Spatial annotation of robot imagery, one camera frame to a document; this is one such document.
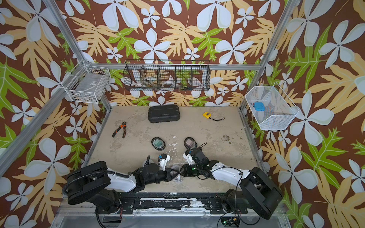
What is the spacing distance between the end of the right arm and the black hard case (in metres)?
0.44

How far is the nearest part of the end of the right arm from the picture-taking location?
639mm

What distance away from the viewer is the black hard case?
109 cm
